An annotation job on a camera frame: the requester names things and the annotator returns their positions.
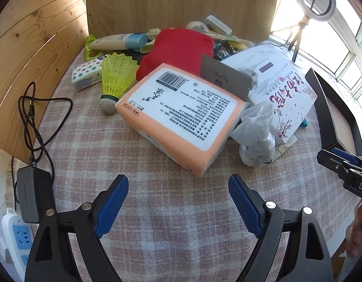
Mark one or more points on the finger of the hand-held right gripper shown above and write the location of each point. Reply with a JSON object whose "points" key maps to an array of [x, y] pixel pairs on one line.
{"points": [[328, 161], [341, 153]]}

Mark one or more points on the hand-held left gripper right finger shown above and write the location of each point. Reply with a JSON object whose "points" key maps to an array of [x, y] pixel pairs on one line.
{"points": [[245, 205]]}

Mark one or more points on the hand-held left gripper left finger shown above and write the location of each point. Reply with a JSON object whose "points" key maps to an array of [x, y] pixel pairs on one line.
{"points": [[110, 208]]}

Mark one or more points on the clear plastic bag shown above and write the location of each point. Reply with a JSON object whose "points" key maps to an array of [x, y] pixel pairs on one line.
{"points": [[254, 141]]}

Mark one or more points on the orange tissue pack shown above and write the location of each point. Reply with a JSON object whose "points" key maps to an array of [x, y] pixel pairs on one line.
{"points": [[181, 117]]}

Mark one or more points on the grey packet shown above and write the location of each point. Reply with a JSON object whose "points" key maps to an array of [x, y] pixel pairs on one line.
{"points": [[225, 76]]}

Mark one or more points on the person's right hand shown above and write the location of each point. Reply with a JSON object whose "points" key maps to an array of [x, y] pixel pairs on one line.
{"points": [[355, 235]]}

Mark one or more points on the small blue clip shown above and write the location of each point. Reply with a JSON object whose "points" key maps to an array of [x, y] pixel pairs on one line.
{"points": [[304, 124]]}

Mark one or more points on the plaid tablecloth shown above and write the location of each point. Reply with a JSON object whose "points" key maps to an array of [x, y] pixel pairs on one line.
{"points": [[175, 211]]}

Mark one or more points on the grey power adapter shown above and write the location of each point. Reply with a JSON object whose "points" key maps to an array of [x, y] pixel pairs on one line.
{"points": [[32, 194]]}

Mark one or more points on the white power strip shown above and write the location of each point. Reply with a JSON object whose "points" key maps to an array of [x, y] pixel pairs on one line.
{"points": [[18, 241]]}

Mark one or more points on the black tripod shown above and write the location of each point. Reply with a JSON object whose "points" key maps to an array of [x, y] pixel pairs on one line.
{"points": [[297, 42]]}

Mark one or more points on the yellow plastic shuttlecock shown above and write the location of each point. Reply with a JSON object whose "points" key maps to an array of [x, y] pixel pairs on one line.
{"points": [[116, 76]]}

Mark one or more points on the small star-print tissue packet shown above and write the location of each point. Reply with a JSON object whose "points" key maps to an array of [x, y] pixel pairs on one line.
{"points": [[85, 75]]}

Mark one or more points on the green tube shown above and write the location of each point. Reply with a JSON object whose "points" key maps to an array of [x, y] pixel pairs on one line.
{"points": [[91, 53]]}

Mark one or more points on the white lotion bottle blue cap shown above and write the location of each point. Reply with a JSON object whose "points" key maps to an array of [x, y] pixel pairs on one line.
{"points": [[110, 42]]}

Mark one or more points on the red fabric pouch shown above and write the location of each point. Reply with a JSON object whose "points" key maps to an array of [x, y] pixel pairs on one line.
{"points": [[175, 47]]}

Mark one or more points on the white grey rectangular box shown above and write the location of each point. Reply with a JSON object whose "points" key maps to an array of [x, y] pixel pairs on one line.
{"points": [[217, 23]]}

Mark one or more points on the pine wood panel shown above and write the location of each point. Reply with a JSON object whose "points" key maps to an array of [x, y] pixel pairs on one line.
{"points": [[31, 50]]}

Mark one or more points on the white egg-shaped device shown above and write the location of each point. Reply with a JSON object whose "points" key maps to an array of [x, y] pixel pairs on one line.
{"points": [[195, 25]]}

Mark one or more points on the light wooden board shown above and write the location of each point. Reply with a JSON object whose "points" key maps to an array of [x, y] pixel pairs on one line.
{"points": [[175, 3]]}

